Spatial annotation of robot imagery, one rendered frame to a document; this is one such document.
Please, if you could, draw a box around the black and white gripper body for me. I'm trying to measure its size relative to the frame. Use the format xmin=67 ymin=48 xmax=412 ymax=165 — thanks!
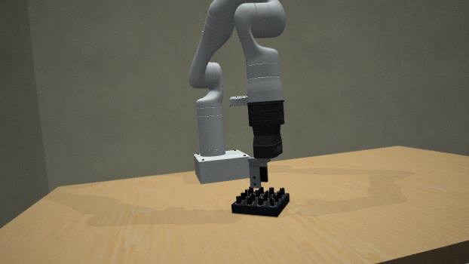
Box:
xmin=230 ymin=76 xmax=284 ymax=158

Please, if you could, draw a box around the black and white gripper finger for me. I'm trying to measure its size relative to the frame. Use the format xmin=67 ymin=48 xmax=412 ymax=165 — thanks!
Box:
xmin=259 ymin=162 xmax=268 ymax=183
xmin=247 ymin=157 xmax=271 ymax=189

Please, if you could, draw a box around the black knob box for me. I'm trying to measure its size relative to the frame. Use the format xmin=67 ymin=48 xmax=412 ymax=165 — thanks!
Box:
xmin=231 ymin=187 xmax=290 ymax=217

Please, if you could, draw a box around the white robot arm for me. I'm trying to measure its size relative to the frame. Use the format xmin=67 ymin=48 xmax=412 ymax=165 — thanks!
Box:
xmin=189 ymin=0 xmax=286 ymax=157

